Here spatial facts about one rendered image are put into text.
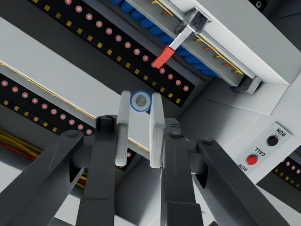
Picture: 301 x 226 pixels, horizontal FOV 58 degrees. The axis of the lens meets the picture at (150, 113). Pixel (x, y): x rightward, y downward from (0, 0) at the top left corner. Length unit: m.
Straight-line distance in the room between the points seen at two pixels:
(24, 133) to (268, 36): 0.52
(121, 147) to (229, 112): 0.33
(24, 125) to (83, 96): 0.30
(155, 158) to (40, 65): 0.24
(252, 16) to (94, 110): 0.24
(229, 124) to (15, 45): 0.33
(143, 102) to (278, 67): 0.24
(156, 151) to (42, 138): 0.51
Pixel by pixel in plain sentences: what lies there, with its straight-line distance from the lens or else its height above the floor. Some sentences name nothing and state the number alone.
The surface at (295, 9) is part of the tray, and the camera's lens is 0.55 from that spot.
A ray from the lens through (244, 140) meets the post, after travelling 0.44.
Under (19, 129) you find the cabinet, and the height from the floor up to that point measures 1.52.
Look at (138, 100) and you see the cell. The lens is 0.22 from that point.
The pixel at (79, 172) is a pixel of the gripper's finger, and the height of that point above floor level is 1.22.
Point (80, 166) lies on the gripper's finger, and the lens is 0.16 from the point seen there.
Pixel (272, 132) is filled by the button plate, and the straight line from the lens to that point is 0.45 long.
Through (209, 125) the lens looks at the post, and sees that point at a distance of 0.50.
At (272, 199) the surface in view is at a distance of 0.56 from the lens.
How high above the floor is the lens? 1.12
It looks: 19 degrees up
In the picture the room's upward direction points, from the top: 140 degrees counter-clockwise
